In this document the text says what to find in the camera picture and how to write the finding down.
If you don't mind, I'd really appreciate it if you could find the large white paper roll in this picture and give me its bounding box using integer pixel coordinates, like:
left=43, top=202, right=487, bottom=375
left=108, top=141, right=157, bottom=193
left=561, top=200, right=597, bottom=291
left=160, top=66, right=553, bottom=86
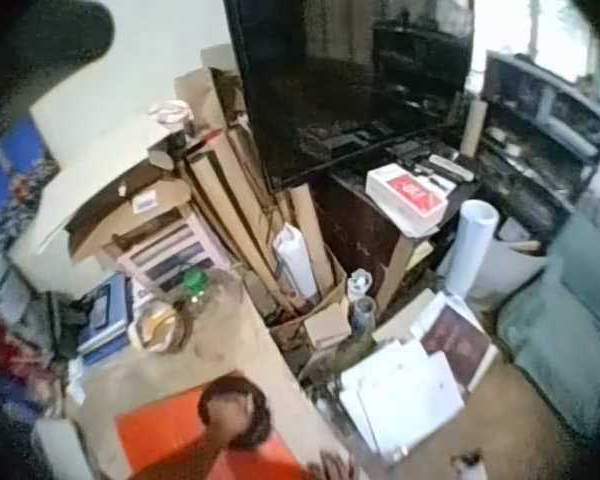
left=444, top=198, right=501, bottom=301

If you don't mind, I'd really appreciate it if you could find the dark brown book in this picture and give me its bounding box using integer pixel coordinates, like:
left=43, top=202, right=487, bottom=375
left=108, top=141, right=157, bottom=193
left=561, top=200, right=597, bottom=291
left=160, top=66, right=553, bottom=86
left=418, top=303, right=502, bottom=392

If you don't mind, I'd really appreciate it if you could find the flat brown cardboard box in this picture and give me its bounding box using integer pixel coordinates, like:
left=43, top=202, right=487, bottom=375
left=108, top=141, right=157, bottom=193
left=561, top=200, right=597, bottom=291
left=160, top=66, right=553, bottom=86
left=64, top=167, right=197, bottom=264

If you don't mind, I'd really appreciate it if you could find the white foam board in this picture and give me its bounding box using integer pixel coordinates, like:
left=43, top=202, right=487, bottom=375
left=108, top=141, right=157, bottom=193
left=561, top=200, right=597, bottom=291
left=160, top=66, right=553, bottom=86
left=29, top=122, right=181, bottom=254

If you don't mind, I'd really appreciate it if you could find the red and white box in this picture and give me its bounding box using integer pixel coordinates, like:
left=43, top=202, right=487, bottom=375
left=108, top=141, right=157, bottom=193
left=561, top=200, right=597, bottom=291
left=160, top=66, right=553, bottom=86
left=364, top=162, right=457, bottom=237

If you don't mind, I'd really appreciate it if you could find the pink drawer unit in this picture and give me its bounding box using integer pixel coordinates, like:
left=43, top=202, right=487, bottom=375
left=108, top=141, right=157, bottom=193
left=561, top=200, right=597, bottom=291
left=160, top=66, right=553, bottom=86
left=113, top=207, right=231, bottom=296

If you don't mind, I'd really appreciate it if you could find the large black television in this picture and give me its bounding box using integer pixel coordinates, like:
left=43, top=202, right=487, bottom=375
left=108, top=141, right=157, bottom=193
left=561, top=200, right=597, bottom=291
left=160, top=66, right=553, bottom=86
left=223, top=0, right=477, bottom=192

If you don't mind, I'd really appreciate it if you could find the small white paper roll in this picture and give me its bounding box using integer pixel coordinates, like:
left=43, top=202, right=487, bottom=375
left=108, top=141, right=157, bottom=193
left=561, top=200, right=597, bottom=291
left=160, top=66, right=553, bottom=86
left=272, top=222, right=320, bottom=301

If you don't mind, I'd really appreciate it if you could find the orange paper sheet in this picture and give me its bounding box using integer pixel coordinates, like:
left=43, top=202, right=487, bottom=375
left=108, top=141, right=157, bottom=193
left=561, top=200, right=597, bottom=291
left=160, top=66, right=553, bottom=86
left=114, top=384, right=309, bottom=480

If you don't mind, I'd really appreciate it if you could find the black shelf unit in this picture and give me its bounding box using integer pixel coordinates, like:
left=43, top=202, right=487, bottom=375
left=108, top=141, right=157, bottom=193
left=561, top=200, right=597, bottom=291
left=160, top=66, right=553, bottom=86
left=478, top=49, right=600, bottom=244

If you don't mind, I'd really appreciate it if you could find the green cushioned chair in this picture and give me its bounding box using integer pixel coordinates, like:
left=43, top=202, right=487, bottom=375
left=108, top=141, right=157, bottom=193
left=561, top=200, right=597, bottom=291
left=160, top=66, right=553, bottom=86
left=495, top=207, right=600, bottom=431

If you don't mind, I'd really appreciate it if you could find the blue picture poster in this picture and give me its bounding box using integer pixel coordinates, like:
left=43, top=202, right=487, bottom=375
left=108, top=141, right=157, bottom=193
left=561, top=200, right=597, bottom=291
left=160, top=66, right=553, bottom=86
left=0, top=114, right=62, bottom=254

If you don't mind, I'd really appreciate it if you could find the white capped bottle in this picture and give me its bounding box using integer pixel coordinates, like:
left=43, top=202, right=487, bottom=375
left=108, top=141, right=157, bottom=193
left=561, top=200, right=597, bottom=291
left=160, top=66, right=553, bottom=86
left=347, top=268, right=372, bottom=299

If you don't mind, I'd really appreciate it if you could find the person's right hand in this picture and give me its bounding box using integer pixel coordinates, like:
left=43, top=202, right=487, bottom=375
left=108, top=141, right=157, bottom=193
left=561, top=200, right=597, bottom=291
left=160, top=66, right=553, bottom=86
left=318, top=449, right=364, bottom=480

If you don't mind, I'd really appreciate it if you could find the small cardboard box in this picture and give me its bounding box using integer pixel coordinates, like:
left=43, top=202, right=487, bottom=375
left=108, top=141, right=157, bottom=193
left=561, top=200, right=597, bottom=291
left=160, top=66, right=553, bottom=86
left=303, top=302, right=352, bottom=347

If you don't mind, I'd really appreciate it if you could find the dark brown round bowl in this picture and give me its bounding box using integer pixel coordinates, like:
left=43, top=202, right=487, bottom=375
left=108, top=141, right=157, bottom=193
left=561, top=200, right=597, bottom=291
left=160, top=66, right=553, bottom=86
left=198, top=374, right=275, bottom=454

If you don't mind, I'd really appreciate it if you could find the tall glass jar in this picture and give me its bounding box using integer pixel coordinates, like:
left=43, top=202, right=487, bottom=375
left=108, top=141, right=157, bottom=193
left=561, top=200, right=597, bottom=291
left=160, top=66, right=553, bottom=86
left=350, top=294, right=377, bottom=344

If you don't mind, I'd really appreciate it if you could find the clear plastic bowl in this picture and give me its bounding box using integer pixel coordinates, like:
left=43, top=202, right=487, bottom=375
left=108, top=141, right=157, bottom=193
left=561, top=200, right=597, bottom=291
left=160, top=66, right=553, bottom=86
left=128, top=294, right=192, bottom=357

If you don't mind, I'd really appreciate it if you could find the clear tape roll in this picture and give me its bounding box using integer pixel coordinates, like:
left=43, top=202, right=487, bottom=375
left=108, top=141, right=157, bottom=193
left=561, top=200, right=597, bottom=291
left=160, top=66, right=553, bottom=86
left=148, top=99, right=189, bottom=132

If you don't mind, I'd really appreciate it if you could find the red cloth heap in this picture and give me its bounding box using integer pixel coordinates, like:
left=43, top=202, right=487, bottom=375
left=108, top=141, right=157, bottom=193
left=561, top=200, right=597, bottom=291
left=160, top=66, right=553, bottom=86
left=0, top=302, right=61, bottom=419

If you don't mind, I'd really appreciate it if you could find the white container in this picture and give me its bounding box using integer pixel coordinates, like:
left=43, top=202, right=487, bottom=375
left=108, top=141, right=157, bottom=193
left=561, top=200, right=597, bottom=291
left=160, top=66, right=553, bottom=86
left=33, top=417, right=84, bottom=480

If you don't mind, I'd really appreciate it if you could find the stack of white papers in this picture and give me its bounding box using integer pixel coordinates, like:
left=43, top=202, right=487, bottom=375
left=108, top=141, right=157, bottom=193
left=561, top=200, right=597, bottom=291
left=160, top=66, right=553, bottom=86
left=338, top=338, right=467, bottom=464

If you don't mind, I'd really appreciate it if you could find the blue box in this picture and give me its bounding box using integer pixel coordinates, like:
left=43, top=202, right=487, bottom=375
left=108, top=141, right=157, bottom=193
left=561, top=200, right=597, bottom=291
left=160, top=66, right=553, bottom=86
left=75, top=273, right=134, bottom=364

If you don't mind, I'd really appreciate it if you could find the large clear jar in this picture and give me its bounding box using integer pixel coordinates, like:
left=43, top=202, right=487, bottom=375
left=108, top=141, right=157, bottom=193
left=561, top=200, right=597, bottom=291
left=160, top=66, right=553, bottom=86
left=179, top=269, right=247, bottom=357

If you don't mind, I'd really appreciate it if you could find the carton of long cardboard boxes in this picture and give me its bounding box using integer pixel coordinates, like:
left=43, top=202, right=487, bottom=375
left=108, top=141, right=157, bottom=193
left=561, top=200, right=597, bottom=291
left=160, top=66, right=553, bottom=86
left=172, top=43, right=352, bottom=354

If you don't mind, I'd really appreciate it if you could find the dark wooden television cabinet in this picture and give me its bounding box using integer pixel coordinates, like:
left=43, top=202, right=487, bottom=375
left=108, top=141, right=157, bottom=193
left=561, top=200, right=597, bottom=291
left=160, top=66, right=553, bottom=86
left=309, top=147, right=484, bottom=306

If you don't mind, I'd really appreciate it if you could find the person's left hand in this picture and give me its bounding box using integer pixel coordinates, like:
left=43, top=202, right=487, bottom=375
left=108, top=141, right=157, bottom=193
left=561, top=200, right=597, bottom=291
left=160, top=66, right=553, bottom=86
left=203, top=391, right=262, bottom=450

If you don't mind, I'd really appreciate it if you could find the small white brown object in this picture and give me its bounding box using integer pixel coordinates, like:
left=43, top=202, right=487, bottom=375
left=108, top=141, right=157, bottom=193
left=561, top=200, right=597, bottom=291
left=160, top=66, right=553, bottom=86
left=451, top=448, right=485, bottom=480

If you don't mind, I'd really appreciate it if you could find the brown cardboard tube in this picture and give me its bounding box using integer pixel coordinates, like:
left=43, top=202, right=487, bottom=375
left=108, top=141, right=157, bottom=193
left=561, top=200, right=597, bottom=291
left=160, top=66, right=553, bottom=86
left=459, top=98, right=490, bottom=156

